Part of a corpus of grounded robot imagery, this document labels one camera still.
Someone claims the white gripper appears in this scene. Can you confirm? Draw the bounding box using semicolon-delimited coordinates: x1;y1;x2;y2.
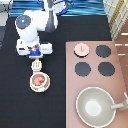
16;39;53;59

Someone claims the pink pot lid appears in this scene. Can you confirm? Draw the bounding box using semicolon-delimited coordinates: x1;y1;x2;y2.
74;43;89;57

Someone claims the cream toy spatula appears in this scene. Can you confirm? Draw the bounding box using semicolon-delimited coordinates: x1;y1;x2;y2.
31;58;42;72

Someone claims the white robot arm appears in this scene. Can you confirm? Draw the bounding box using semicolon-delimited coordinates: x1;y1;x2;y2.
15;0;58;58

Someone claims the pink toy mushroom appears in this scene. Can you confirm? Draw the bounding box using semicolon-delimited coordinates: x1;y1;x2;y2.
34;76;45;86

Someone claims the black burner lower left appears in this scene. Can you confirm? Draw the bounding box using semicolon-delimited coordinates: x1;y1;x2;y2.
75;62;91;77

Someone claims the black table mat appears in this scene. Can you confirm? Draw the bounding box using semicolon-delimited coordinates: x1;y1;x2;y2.
0;15;110;128

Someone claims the black burner top right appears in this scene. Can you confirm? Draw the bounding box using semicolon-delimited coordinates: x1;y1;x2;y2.
96;45;111;58

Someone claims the pink toy stove top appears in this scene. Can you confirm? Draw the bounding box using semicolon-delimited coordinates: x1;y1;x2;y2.
66;41;128;128

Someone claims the grey toy wok pan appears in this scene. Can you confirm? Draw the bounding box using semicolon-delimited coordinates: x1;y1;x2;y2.
76;87;128;128

